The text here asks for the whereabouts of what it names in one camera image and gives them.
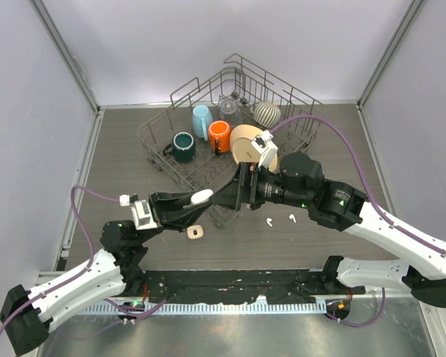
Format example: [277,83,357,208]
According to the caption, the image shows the striped ceramic mug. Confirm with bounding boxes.
[250,102,282,129]

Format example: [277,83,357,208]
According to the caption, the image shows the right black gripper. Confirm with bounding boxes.
[210,161,311,211]

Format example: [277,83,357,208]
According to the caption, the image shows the orange mug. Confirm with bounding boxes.
[208,120,231,155]

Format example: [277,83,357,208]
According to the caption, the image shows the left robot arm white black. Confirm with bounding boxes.
[0,189,213,356]

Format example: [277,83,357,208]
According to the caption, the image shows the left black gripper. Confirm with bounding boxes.
[135,190,210,245]

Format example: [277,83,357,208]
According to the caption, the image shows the aluminium frame rail front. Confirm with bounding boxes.
[31,267,440,301]

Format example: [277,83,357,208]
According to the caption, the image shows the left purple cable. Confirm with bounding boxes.
[0,185,122,357]

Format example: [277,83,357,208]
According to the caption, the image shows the aluminium frame post left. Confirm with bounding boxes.
[29,0,100,114]

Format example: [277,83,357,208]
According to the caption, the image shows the white earbud charging case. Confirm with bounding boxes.
[190,189,213,205]

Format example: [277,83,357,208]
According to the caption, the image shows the purple cable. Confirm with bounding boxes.
[0,185,122,357]
[271,114,446,328]

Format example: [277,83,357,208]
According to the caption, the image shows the clear glass cup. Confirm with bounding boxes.
[219,97,242,127]

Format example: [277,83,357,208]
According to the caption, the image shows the aluminium frame post right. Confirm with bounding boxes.
[357,0,426,110]

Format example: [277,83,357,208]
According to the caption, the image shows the light blue mug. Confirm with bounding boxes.
[192,105,213,141]

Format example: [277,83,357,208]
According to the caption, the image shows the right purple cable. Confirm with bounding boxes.
[271,114,446,328]

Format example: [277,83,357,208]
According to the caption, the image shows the aluminium frame post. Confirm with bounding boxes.
[357,0,426,110]
[29,0,100,114]

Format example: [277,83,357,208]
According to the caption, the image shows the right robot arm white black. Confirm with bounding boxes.
[210,152,446,308]

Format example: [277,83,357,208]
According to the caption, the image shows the dark green mug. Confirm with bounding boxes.
[163,132,195,164]

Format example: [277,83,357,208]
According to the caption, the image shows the white slotted cable duct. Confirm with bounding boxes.
[77,301,327,315]

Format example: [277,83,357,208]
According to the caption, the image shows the grey wire dish rack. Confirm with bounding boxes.
[137,53,329,229]

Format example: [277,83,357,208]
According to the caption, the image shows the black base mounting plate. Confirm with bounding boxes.
[126,268,367,304]

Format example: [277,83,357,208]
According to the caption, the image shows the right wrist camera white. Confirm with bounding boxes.
[251,130,278,172]

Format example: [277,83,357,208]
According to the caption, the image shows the beige plate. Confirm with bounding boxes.
[230,124,263,164]

